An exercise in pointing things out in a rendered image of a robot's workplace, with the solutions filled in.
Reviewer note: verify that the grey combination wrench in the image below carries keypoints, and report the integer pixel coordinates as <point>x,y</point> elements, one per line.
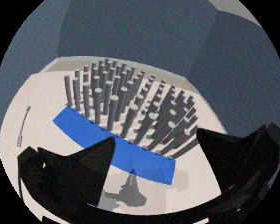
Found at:
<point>20,136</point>

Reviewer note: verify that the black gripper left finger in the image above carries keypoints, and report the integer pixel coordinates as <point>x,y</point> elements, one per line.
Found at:
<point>86,170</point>

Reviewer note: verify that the blue flat strip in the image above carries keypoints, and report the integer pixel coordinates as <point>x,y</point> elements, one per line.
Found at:
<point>128,156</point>

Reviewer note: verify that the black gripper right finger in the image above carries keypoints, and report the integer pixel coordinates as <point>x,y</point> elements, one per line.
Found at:
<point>227,154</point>

